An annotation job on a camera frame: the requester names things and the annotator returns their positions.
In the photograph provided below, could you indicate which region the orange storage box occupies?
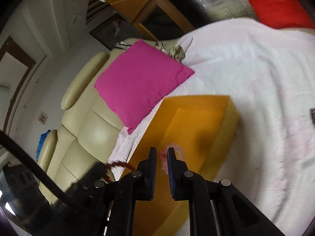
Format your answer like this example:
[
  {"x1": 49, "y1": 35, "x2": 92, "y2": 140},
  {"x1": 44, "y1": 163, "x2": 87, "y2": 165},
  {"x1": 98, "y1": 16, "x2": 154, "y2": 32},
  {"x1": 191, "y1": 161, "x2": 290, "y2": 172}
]
[{"x1": 129, "y1": 95, "x2": 239, "y2": 235}]

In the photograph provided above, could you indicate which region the magenta cushion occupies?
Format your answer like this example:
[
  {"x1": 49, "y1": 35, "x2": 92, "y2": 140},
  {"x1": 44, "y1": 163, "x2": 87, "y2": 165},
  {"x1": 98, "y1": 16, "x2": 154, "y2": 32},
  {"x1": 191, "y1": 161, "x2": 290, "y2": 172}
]
[{"x1": 94, "y1": 40, "x2": 194, "y2": 134}]

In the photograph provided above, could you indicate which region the blue cloth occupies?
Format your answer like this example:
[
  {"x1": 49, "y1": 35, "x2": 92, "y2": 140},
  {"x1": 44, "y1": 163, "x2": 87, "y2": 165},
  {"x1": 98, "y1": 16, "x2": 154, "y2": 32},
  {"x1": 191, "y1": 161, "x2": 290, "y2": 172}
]
[{"x1": 36, "y1": 129, "x2": 51, "y2": 161}]

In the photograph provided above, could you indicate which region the dark metal hair clip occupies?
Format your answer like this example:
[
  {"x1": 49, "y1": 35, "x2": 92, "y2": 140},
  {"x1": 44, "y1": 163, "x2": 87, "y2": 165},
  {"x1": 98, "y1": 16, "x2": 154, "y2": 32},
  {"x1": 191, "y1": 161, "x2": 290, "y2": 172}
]
[{"x1": 310, "y1": 108, "x2": 315, "y2": 125}]

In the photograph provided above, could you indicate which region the wooden side table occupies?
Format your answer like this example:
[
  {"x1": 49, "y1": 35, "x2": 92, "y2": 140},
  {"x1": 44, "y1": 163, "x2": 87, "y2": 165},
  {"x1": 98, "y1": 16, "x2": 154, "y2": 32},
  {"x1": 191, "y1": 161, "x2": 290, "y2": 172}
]
[{"x1": 132, "y1": 0, "x2": 195, "y2": 41}]

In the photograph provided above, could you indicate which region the red cushion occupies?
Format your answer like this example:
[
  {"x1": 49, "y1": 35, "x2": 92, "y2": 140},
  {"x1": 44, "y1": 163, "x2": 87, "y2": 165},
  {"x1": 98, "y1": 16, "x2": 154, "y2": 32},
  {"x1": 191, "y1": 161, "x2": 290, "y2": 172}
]
[{"x1": 249, "y1": 0, "x2": 314, "y2": 29}]

